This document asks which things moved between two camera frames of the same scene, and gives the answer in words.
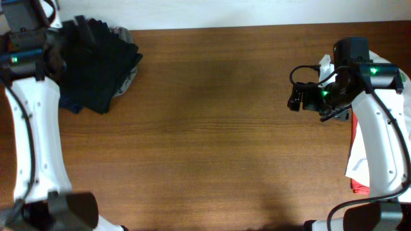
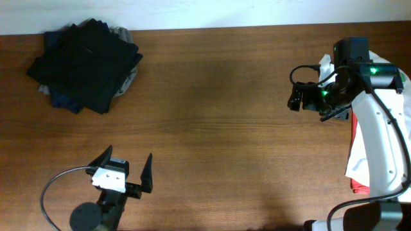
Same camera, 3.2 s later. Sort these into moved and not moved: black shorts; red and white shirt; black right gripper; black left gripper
Moved: black left gripper
Not moved: red and white shirt; black shorts; black right gripper
